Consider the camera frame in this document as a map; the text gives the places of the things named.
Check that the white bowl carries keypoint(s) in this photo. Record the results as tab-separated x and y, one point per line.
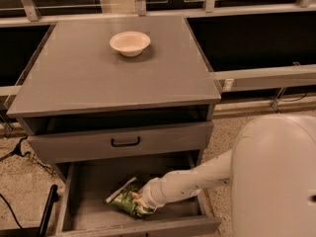
130	44

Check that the grey drawer cabinet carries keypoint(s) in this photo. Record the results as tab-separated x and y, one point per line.
115	120

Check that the green jalapeno chip bag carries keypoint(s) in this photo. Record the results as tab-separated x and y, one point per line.
122	199

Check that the open grey middle drawer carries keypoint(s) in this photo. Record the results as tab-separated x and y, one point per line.
85	213

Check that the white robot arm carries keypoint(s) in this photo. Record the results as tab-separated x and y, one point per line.
272	172

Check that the black bar lower left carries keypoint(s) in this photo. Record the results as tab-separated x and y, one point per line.
39	231

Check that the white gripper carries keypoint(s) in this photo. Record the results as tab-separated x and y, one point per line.
152	192

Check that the black drawer handle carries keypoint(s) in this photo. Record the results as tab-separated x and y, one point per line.
125	142

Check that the metal window railing frame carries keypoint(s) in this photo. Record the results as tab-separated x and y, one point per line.
164	7

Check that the closed grey top drawer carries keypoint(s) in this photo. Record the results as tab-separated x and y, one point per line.
93	145

